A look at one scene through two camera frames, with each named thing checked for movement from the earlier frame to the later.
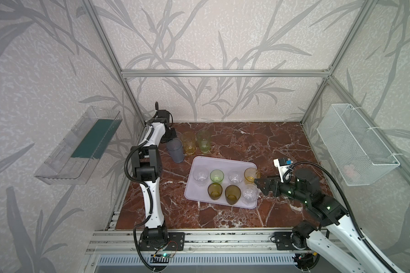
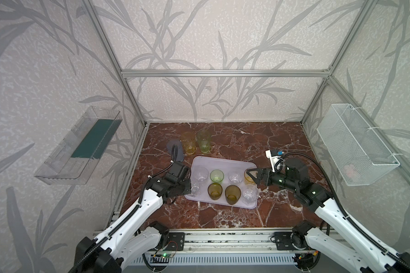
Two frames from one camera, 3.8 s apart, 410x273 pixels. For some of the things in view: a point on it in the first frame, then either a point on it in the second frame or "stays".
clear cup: (235, 176) stays
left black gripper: (173, 136) to (188, 189)
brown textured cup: (214, 190) stays
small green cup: (216, 176) stays
